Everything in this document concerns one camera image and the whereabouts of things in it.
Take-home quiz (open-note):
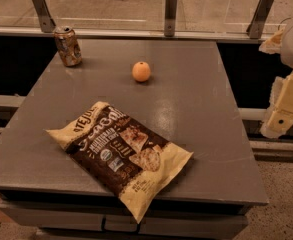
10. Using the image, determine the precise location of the dented orange soda can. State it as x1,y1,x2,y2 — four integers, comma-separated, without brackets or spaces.
54,26,82,67

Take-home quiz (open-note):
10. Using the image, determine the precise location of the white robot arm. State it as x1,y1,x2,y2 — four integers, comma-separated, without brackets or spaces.
259,19,293,139

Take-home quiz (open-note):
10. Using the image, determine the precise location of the orange fruit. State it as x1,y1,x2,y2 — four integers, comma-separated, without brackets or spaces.
132,61,151,82

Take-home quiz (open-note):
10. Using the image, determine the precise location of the tortilla chips bag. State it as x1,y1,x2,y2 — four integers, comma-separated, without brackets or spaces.
48,101,192,222

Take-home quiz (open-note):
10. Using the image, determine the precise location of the grey table drawer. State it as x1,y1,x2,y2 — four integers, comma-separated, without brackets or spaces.
0,201,248,240

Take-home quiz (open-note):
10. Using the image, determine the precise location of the right metal bracket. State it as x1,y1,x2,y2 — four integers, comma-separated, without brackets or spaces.
246,0,274,39

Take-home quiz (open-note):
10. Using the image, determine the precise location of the metal bracket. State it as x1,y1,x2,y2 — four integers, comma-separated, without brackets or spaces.
164,0,178,37
32,0,56,33
246,0,274,39

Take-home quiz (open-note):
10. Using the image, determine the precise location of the middle metal bracket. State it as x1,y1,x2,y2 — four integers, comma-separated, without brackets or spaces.
164,0,178,37

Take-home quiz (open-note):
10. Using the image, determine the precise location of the black drawer handle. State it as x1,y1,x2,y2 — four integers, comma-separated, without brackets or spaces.
101,215,140,234

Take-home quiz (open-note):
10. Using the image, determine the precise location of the left metal bracket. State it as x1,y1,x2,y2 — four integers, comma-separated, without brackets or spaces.
32,0,56,33

